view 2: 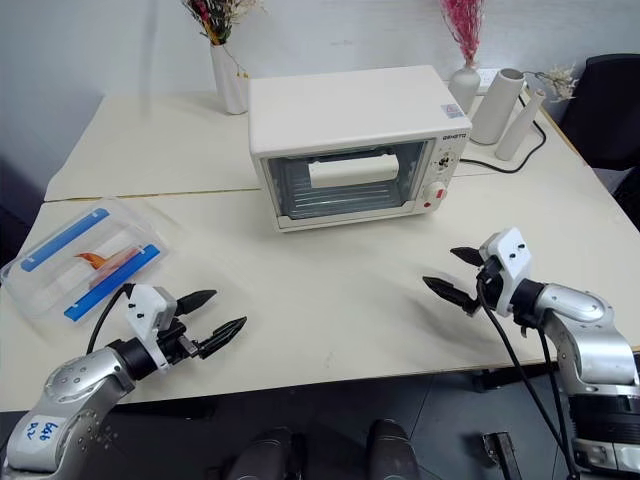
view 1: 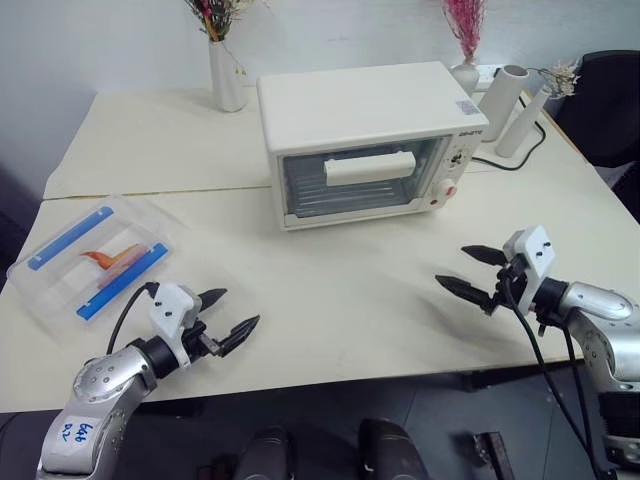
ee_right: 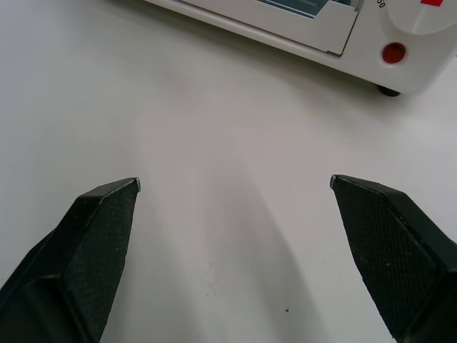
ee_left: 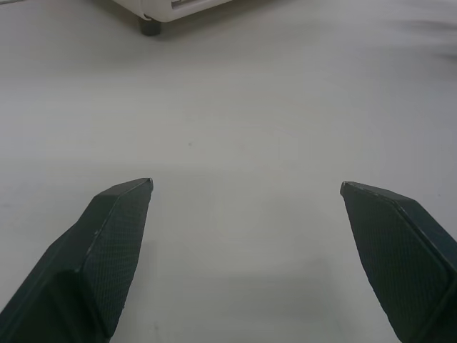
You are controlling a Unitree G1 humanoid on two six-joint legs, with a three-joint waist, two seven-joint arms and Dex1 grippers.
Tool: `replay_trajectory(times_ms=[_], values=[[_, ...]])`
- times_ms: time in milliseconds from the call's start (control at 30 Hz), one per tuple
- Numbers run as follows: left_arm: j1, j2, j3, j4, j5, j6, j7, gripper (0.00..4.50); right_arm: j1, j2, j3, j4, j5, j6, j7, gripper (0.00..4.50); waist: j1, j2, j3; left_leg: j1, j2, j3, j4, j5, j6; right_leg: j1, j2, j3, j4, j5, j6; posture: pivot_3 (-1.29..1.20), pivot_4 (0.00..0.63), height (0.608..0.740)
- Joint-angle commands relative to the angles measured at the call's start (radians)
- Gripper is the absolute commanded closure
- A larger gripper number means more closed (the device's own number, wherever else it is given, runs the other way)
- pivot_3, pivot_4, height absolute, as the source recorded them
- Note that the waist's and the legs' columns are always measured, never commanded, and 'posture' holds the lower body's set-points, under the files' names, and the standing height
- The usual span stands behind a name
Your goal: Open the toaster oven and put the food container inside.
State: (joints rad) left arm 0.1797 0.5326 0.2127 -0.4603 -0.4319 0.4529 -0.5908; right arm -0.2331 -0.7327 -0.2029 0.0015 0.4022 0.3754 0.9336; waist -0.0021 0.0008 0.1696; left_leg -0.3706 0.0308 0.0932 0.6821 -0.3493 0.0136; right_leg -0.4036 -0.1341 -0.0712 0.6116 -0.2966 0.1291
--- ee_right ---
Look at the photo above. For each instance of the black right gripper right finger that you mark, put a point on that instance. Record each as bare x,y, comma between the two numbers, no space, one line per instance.
392,257

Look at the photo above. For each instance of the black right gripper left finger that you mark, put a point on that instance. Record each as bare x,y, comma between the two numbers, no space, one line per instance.
82,264

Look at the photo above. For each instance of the black rubber appliance foot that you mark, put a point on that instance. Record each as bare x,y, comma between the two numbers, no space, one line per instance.
389,91

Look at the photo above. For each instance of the white toaster oven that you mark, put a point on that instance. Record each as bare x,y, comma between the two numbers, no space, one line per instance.
371,71

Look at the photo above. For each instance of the red indicator light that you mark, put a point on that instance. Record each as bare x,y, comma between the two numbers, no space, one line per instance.
393,54

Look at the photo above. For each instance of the white timer dial knob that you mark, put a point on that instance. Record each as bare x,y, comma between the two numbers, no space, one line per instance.
417,16

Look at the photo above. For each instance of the white appliance door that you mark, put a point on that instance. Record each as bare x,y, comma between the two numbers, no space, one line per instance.
285,25

